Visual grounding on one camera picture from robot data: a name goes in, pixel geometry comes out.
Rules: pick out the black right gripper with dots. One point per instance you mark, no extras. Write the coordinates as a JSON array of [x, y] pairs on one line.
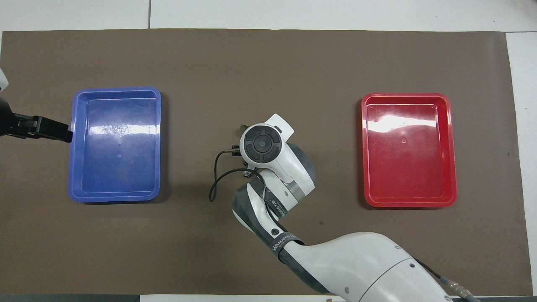
[[235, 151]]

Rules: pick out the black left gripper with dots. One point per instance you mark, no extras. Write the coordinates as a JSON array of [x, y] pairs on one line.
[[7, 119]]

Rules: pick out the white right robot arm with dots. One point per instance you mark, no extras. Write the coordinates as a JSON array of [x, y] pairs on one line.
[[356, 260]]

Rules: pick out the blue plastic tray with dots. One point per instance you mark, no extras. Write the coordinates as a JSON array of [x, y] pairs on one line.
[[117, 167]]

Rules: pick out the brown table mat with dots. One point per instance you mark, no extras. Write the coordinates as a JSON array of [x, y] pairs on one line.
[[293, 71]]

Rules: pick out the red plastic tray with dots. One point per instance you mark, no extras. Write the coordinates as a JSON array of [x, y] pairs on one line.
[[407, 167]]

